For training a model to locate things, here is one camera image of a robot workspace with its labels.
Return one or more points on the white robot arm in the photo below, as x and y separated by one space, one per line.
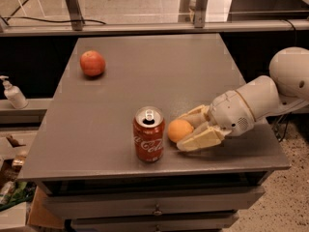
285 89

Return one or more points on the cardboard box with clutter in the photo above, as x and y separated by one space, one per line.
21 208

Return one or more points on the lower grey drawer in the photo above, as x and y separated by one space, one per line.
163 223

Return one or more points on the metal window rail frame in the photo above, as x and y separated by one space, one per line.
107 17

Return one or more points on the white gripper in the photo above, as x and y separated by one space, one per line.
229 111

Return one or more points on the grey drawer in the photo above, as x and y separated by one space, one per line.
154 202
163 223

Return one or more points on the orange fruit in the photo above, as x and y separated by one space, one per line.
178 129

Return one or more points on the red coke can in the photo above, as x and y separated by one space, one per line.
148 130

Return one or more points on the red apple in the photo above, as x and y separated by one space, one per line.
92 63

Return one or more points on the white pump bottle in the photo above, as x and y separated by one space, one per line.
13 94

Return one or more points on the grey drawer cabinet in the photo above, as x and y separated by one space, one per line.
102 155

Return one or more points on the upper grey drawer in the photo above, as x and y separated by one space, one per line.
154 202

